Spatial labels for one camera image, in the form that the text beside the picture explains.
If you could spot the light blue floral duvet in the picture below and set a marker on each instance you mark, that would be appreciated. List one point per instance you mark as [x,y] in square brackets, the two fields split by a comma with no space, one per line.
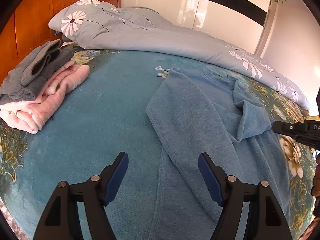
[94,24]

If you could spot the pink folded blanket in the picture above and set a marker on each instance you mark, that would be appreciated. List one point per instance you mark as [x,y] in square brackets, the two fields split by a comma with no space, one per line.
[31,116]

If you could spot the white wardrobe with black stripe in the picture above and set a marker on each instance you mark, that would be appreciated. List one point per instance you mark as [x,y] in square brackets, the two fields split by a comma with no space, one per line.
[239,22]

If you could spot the wooden room door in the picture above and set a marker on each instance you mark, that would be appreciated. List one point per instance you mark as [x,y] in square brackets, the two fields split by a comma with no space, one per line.
[267,30]

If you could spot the teal floral bed blanket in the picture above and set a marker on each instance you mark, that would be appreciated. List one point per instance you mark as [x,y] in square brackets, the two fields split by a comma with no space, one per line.
[106,115]

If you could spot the blue knit sweater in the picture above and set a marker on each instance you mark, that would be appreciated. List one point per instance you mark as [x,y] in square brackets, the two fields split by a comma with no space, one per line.
[196,111]

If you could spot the grey folded garment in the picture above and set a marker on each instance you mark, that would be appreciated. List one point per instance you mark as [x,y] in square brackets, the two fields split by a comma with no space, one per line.
[25,82]

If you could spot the orange wooden headboard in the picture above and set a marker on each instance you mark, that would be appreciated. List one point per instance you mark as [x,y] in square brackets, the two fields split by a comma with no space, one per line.
[27,29]

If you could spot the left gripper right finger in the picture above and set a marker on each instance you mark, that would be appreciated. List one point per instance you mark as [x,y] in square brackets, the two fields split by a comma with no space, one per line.
[265,218]

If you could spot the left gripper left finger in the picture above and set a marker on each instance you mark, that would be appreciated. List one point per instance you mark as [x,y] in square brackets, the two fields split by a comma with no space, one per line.
[60,218]

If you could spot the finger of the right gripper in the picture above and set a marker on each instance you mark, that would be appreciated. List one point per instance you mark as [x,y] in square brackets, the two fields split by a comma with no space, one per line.
[284,128]

